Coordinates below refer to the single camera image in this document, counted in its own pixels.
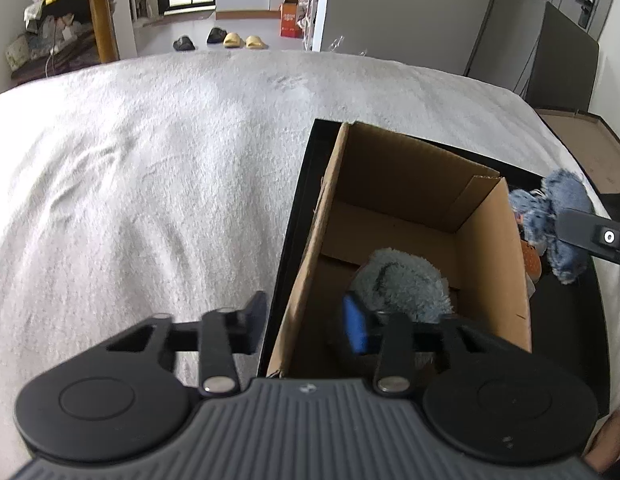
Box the grey wall conduit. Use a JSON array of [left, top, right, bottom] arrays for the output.
[[464, 0, 503, 77]]

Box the metal door handle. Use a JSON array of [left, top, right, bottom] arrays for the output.
[[567, 0, 598, 28]]

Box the blue spotted plush toy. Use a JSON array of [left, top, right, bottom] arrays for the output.
[[507, 169, 598, 285]]

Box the burger plush toy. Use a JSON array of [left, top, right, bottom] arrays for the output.
[[519, 237, 545, 281]]

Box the orange carton box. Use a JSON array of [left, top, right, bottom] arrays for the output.
[[279, 0, 301, 38]]

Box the pile of household clutter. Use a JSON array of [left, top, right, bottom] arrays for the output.
[[5, 0, 101, 81]]

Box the yellow wooden table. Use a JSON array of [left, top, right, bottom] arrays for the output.
[[47, 0, 173, 63]]

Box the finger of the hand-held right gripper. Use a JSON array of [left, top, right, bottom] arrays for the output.
[[557, 209, 620, 269]]

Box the dark grey panel board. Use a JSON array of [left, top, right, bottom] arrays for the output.
[[524, 1, 600, 113]]

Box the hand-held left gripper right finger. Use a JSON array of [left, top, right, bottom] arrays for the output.
[[342, 294, 532, 401]]

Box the black tray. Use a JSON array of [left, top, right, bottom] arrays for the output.
[[257, 119, 613, 421]]

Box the brown cardboard box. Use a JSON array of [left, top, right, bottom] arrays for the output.
[[265, 121, 533, 378]]

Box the round light blue plush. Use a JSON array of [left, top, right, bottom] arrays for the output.
[[347, 247, 453, 323]]

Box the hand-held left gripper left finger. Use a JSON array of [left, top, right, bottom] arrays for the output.
[[106, 290, 268, 401]]

